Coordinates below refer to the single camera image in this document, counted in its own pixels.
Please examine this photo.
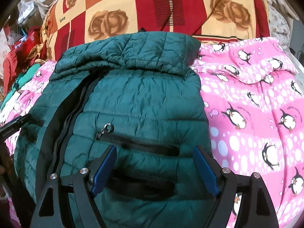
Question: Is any dark green quilted puffer jacket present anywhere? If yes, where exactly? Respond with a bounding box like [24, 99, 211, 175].
[14, 31, 214, 227]

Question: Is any red clothes pile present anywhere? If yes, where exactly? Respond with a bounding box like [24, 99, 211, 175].
[3, 27, 47, 96]

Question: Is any green garment at bedside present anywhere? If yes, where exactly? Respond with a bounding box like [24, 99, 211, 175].
[1, 63, 41, 110]

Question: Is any pink penguin print blanket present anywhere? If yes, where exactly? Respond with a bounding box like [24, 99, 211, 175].
[0, 36, 304, 228]

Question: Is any red orange rose blanket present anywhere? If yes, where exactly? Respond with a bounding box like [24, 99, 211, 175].
[41, 0, 270, 60]

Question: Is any floral beige bed sheet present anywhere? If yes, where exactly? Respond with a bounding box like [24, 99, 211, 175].
[268, 4, 294, 49]

